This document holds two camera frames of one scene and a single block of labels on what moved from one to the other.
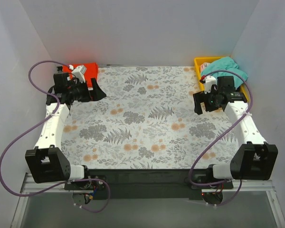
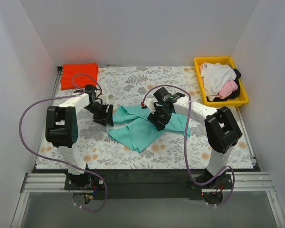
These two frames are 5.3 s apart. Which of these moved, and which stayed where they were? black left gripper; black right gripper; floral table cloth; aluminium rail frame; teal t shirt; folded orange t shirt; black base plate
Moved: black right gripper; teal t shirt; black left gripper
Stayed: folded orange t shirt; black base plate; aluminium rail frame; floral table cloth
